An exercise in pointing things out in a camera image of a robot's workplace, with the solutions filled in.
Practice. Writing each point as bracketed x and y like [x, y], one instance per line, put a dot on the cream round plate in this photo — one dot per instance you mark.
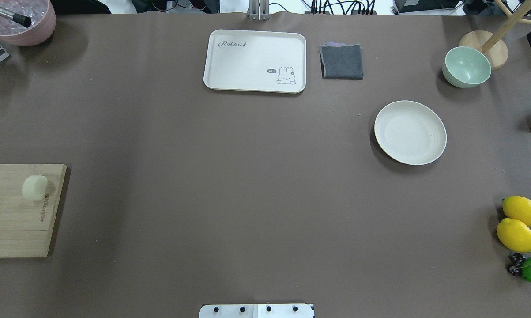
[410, 133]

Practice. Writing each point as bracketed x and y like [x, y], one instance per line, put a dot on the white steamed bun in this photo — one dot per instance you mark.
[34, 187]

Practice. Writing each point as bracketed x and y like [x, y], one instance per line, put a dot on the cream rabbit tray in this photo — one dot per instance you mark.
[255, 61]

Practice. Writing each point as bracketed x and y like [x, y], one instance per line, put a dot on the folded dark grey cloth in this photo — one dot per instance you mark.
[341, 61]

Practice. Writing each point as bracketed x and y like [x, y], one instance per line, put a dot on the mint green bowl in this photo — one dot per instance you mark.
[465, 67]

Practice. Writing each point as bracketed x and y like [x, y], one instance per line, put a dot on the wooden mug tree stand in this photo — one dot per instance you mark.
[491, 45]

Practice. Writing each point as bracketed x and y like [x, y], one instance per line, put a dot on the yellow lemon far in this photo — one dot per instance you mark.
[519, 208]

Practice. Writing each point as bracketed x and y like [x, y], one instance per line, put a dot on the yellow lemon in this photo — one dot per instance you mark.
[519, 208]
[515, 235]

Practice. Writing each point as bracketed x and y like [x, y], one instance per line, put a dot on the yellow lemon near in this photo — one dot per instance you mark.
[515, 235]

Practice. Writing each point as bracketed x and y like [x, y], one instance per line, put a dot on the bamboo cutting board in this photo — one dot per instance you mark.
[26, 226]

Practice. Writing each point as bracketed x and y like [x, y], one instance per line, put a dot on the pink bowl of ice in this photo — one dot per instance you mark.
[43, 22]

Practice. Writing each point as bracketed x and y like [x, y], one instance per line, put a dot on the dark cherries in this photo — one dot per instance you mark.
[516, 262]

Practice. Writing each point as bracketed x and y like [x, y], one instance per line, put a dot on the metal black-tipped tool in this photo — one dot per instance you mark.
[22, 20]

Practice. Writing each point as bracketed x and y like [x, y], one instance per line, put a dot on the aluminium frame post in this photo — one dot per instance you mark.
[259, 10]

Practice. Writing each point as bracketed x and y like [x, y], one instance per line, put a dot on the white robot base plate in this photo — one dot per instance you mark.
[266, 310]

